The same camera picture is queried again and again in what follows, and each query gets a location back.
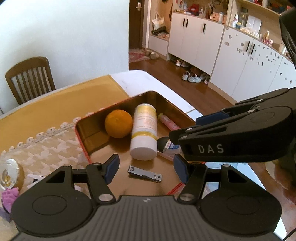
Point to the yellow table runner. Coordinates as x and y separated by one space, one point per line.
57 104

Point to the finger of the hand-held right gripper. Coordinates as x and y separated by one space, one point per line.
212 118
185 133

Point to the white tote bag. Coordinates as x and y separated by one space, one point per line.
158 23

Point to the red toy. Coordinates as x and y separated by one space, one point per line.
193 9

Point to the round gold tin white lid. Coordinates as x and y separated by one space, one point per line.
10 173

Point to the row of shoes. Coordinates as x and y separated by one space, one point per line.
193 78

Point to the dark wooden door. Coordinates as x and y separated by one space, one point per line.
136 25

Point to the beige slipper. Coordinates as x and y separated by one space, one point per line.
148 52
155 55

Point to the white plastic bottle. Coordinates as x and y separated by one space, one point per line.
235 21

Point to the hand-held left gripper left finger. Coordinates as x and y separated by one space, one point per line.
111 170

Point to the person's right hand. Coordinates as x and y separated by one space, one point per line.
285 176

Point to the beige lace tablecloth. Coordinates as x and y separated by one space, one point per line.
50 150

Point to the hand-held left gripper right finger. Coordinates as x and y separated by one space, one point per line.
181 169

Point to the purple spiky toy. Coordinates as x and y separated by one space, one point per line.
10 199

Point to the white pump bottle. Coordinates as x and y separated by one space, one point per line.
201 12

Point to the patterned door mat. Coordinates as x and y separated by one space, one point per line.
137 56

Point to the pink tube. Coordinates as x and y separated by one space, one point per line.
168 121

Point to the pink dotted box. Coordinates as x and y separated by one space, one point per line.
216 16

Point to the white wall cabinet unit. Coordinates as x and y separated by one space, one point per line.
196 39

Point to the wooden chair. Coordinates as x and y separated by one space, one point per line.
30 63

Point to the metal nail clipper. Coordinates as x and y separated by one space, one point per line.
144 174

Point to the white bottle with yellow bands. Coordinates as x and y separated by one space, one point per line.
143 132

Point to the red tin box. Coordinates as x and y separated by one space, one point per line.
92 136

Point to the orange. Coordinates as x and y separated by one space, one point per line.
118 124

